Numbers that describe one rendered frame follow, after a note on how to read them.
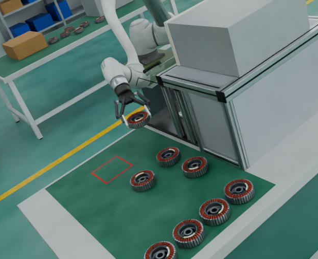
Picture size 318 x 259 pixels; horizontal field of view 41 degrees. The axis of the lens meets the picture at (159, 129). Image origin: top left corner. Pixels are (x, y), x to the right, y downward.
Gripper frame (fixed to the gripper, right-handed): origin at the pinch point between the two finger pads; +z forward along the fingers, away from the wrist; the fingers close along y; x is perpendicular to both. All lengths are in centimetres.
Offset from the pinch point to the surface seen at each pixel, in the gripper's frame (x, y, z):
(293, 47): 34, -65, 23
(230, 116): 32, -27, 38
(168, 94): 11.6, -16.3, 2.5
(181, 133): -6.9, -16.0, 13.3
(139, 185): 3.8, 13.5, 33.8
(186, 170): 6.8, -7.0, 38.5
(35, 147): -189, 85, -147
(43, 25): -361, 32, -514
